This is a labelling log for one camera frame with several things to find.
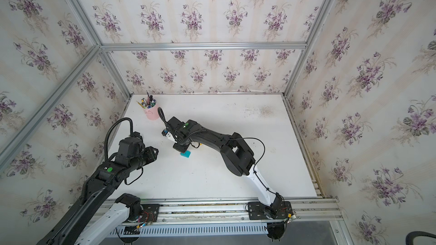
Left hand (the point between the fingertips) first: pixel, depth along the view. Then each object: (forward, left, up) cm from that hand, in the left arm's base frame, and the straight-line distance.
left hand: (158, 152), depth 78 cm
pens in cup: (+35, +15, -5) cm, 39 cm away
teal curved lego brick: (+5, -11, -12) cm, 17 cm away
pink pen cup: (+29, +12, -7) cm, 32 cm away
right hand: (+8, -9, -9) cm, 15 cm away
